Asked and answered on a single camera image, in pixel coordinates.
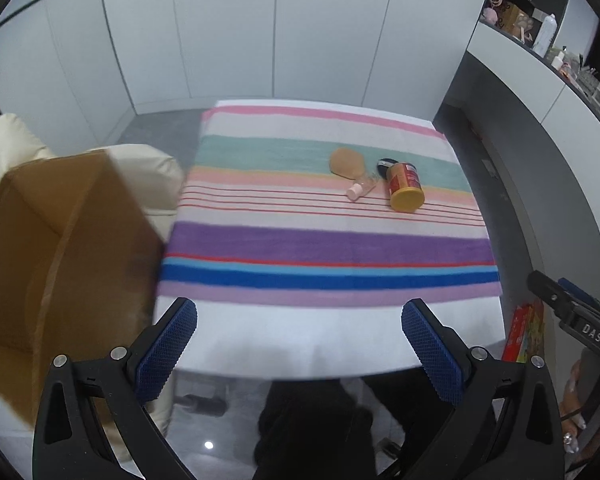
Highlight white cabinet counter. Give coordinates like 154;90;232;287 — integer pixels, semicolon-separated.
432;20;600;356

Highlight yellow can red label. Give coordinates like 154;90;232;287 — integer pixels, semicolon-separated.
385;161;426;213

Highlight cream armchair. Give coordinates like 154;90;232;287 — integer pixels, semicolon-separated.
0;112;185;463

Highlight person's black pants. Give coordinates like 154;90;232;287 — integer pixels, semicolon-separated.
255;377;496;480

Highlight tall white spray bottle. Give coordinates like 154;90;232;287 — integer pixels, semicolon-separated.
532;14;558;56

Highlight small pink bottle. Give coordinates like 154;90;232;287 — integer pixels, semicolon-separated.
346;172;379;203

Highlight striped tablecloth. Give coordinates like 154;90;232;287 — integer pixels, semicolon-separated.
152;99;506;378

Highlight striped colourful cloth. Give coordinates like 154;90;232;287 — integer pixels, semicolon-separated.
157;101;503;306

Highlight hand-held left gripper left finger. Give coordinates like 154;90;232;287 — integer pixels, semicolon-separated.
32;297;199;480

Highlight beige paw cushion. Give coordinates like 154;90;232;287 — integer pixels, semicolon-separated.
510;12;536;41

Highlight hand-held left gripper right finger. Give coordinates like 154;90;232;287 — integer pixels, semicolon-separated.
401;299;566;480

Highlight person's right hand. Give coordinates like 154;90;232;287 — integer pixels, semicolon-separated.
560;360;600;456

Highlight tan powder puff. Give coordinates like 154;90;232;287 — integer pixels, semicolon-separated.
329;147;367;181

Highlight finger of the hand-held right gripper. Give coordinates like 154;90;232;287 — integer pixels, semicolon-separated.
527;270;576;321
557;277;600;315

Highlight colourful box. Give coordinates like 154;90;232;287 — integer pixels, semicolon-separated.
501;300;546;363

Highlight brown cardboard box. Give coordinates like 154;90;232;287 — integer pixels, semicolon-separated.
0;151;165;428

